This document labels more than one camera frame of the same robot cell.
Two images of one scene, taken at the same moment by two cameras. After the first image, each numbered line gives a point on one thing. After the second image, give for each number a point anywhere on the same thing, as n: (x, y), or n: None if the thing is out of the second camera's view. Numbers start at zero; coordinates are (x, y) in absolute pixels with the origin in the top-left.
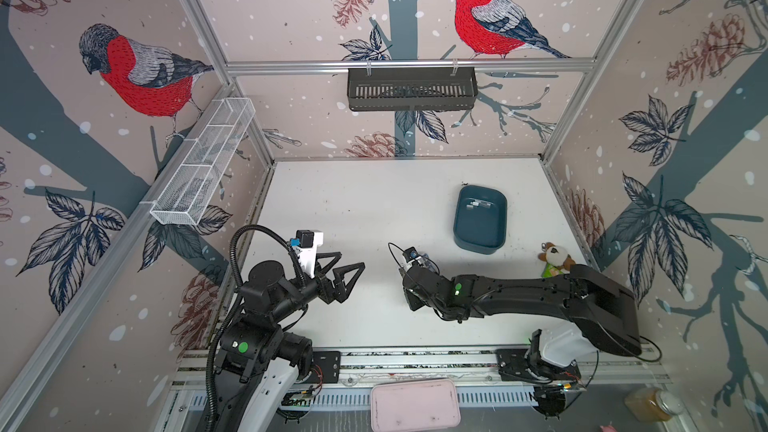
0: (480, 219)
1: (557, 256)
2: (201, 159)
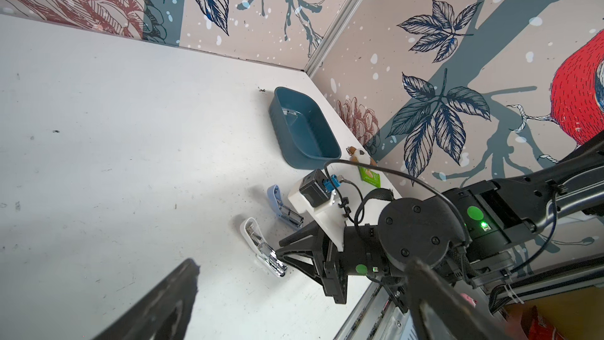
0: (304, 134)
1: (359, 154)
2: None
